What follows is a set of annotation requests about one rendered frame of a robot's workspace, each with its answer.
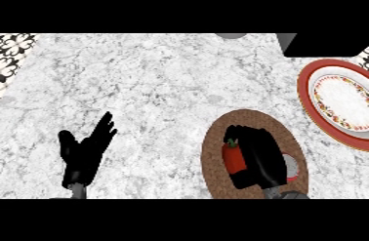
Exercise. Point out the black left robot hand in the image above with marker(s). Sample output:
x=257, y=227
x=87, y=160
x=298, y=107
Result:
x=84, y=153

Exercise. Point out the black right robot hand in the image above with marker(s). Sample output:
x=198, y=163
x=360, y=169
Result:
x=258, y=157

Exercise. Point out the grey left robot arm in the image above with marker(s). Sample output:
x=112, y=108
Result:
x=77, y=191

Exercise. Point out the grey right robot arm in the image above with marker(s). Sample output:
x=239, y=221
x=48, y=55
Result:
x=283, y=193

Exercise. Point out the red bell pepper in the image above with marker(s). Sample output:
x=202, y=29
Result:
x=233, y=157

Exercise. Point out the brown woven oval placemat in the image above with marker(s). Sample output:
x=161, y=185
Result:
x=218, y=167

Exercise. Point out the red-rimmed white floral plate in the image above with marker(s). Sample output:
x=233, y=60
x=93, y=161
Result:
x=342, y=101

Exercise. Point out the red can with pale end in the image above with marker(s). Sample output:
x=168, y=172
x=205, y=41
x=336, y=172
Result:
x=291, y=168

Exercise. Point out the black appliance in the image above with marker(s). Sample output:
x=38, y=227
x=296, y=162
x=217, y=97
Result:
x=322, y=45

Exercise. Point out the grey round object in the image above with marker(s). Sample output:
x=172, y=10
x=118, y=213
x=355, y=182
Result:
x=230, y=35

